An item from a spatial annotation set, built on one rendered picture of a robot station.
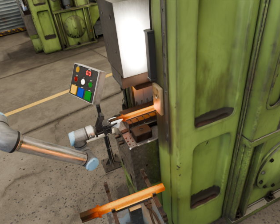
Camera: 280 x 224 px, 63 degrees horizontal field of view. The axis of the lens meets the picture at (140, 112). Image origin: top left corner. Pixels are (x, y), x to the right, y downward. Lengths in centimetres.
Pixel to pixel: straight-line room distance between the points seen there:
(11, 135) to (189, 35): 95
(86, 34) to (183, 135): 554
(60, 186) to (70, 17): 457
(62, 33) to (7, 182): 426
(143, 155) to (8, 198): 170
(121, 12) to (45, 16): 520
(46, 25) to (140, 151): 522
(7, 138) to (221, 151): 128
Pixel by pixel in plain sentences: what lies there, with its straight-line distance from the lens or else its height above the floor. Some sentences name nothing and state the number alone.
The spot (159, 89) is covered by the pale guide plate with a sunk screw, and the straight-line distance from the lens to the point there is 121.
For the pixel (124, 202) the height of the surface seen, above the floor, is 98.
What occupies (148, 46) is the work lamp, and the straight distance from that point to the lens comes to 116.
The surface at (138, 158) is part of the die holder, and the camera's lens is 160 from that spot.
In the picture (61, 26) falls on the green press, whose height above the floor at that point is 60.
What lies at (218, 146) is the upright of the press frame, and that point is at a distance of 162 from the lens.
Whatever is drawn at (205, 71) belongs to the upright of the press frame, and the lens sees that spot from 121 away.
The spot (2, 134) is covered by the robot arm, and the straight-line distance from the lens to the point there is 128.
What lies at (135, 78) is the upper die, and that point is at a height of 132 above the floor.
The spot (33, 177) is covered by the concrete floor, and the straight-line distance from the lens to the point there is 293.
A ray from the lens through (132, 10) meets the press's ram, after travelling 125.
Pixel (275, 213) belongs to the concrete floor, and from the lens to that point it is 246.
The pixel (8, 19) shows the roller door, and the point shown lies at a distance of 937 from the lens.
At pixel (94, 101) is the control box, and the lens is 193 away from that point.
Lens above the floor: 196
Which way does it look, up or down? 35 degrees down
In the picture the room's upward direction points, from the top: 7 degrees counter-clockwise
